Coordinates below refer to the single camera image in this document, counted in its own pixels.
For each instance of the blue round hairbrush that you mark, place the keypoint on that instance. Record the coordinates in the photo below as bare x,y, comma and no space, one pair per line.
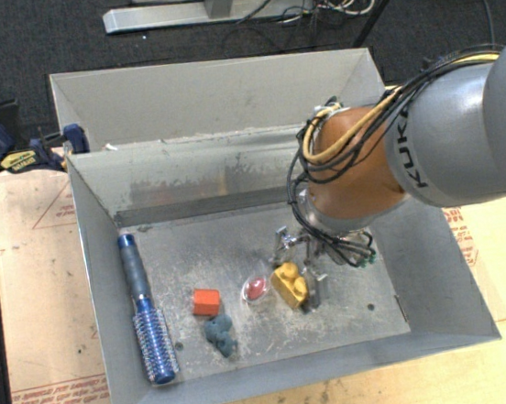
146,321

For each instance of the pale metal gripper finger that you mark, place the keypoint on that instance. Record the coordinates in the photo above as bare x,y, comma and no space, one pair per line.
281,241
316,287

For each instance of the brown cardboard board, red print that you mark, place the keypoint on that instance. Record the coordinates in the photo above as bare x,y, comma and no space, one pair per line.
42,289

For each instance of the red and clear oval object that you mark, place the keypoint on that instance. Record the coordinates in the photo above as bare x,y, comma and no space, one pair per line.
255,288

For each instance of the yellow toy duck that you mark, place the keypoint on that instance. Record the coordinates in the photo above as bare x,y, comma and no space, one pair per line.
289,286

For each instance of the grey metal bin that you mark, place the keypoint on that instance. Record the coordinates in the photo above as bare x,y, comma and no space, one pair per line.
222,246

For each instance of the orange block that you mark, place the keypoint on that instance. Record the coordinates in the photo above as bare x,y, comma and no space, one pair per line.
206,302

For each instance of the grey-blue toy animal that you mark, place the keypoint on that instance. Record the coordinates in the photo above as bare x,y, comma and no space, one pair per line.
220,334

